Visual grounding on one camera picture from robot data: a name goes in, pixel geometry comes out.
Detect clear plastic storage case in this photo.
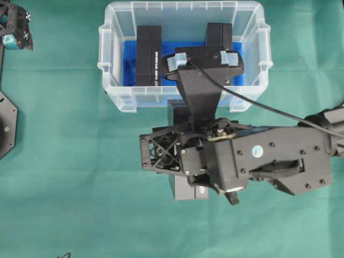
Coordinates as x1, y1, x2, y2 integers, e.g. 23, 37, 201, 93
97, 1, 273, 113

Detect blue liner in case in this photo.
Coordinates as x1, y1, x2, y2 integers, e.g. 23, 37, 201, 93
123, 40, 244, 87

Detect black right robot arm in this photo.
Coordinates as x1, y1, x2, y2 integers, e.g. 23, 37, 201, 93
139, 107, 343, 205

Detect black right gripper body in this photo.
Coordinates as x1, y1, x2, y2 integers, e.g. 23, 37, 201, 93
179, 119, 335, 205

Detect black realsense box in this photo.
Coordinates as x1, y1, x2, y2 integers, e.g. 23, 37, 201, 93
167, 99, 209, 201
205, 23, 233, 51
135, 26, 162, 87

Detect black camera cable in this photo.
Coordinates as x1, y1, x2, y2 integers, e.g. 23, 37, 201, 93
163, 55, 344, 138

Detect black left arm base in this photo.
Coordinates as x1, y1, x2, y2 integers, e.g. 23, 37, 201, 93
0, 92, 18, 159

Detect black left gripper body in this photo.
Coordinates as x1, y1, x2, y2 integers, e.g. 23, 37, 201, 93
1, 2, 33, 51

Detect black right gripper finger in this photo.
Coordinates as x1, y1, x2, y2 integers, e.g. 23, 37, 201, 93
139, 126, 181, 172

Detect green table cloth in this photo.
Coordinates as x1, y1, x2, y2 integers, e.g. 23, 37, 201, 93
1, 1, 343, 257

